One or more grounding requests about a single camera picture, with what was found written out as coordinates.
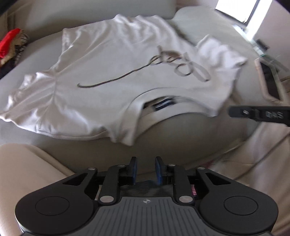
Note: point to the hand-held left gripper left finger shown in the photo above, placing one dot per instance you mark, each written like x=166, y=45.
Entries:
x=134, y=169

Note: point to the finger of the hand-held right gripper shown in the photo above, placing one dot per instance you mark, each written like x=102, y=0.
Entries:
x=240, y=111

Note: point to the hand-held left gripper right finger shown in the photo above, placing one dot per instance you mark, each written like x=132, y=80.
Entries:
x=158, y=170

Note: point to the white t-shirt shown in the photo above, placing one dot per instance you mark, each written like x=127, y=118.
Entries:
x=108, y=68

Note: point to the smartphone in beige case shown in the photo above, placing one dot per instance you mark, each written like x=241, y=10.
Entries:
x=270, y=81

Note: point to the grey sofa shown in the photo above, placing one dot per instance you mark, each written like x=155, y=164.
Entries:
x=181, y=136

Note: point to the glass side table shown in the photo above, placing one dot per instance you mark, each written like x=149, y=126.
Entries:
x=271, y=56

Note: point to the black remote control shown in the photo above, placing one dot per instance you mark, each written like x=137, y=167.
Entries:
x=262, y=43

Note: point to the window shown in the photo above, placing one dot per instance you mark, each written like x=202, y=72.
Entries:
x=235, y=10

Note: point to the grey sofa back cushion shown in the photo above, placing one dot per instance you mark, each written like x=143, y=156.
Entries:
x=90, y=15

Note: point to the red garment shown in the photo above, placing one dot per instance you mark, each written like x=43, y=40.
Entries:
x=8, y=43

